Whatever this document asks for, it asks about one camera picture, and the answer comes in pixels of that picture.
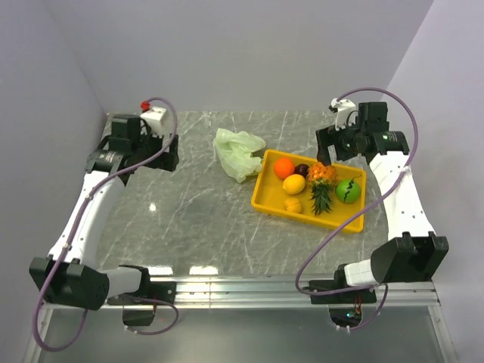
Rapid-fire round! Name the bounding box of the fake yellow lemon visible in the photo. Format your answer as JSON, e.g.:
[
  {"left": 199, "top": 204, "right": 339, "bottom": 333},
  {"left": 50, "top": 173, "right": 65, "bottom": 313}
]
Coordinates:
[{"left": 282, "top": 174, "right": 306, "bottom": 195}]

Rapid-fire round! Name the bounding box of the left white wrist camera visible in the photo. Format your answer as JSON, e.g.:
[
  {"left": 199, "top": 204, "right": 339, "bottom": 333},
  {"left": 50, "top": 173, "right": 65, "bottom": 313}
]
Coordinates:
[{"left": 140, "top": 107, "right": 167, "bottom": 134}]

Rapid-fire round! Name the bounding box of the fake dark plum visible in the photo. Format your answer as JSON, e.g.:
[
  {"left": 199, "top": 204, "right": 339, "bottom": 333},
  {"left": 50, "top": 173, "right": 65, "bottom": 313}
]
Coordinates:
[{"left": 294, "top": 163, "right": 309, "bottom": 178}]

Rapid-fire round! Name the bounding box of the yellow plastic tray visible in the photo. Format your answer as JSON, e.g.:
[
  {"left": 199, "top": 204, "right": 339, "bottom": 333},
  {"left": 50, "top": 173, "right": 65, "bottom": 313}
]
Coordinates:
[{"left": 251, "top": 149, "right": 367, "bottom": 229}]

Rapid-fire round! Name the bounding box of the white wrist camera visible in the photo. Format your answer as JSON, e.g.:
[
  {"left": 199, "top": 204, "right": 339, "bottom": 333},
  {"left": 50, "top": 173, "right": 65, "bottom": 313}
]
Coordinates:
[
  {"left": 329, "top": 98, "right": 358, "bottom": 130},
  {"left": 140, "top": 107, "right": 167, "bottom": 134}
]

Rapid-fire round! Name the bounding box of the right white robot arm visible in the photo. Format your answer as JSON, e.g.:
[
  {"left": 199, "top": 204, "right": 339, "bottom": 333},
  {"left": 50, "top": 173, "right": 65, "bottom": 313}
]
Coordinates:
[{"left": 316, "top": 99, "right": 449, "bottom": 302}]

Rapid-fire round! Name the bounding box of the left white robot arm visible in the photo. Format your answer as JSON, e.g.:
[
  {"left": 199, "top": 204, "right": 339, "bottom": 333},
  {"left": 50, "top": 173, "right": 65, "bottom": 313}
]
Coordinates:
[{"left": 29, "top": 107, "right": 179, "bottom": 310}]

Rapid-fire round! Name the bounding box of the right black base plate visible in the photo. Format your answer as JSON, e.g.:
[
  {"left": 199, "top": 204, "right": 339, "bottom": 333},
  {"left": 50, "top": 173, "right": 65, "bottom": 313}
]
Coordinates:
[{"left": 306, "top": 280, "right": 377, "bottom": 305}]

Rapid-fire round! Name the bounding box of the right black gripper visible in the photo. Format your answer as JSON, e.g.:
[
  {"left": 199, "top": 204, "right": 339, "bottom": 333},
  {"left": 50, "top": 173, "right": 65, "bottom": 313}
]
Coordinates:
[{"left": 316, "top": 116, "right": 365, "bottom": 166}]

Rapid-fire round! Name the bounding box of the fake orange pineapple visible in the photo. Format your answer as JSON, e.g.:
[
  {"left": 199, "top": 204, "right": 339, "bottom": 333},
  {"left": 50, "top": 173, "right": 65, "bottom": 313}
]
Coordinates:
[{"left": 307, "top": 162, "right": 337, "bottom": 216}]

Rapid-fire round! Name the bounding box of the aluminium mounting rail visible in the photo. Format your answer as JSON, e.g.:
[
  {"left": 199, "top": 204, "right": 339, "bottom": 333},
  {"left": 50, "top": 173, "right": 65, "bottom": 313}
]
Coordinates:
[{"left": 41, "top": 275, "right": 442, "bottom": 309}]

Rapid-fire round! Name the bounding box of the small fake yellow pumpkin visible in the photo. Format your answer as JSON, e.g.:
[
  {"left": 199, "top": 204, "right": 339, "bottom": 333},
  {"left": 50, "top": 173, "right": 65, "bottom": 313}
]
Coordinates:
[{"left": 284, "top": 197, "right": 303, "bottom": 213}]

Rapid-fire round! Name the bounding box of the pale green plastic bag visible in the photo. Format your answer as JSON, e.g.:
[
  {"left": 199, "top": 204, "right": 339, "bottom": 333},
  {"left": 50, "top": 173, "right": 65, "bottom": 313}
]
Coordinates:
[{"left": 213, "top": 128, "right": 266, "bottom": 183}]

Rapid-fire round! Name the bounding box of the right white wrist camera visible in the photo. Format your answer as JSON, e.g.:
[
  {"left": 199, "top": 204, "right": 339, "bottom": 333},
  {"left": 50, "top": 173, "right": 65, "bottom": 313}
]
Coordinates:
[{"left": 329, "top": 98, "right": 358, "bottom": 130}]

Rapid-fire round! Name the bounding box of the fake green watermelon ball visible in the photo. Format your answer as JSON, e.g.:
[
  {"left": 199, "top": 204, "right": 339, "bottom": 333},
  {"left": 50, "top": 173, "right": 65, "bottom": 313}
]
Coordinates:
[{"left": 335, "top": 178, "right": 361, "bottom": 203}]

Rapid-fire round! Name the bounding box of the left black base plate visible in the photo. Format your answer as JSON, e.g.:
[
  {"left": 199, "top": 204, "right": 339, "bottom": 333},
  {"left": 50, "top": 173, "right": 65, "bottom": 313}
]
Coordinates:
[{"left": 106, "top": 281, "right": 177, "bottom": 306}]

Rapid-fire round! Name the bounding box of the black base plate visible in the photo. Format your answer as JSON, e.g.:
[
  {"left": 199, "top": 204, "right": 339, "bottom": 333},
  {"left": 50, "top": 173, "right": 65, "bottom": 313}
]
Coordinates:
[
  {"left": 106, "top": 281, "right": 177, "bottom": 306},
  {"left": 306, "top": 280, "right": 377, "bottom": 305}
]

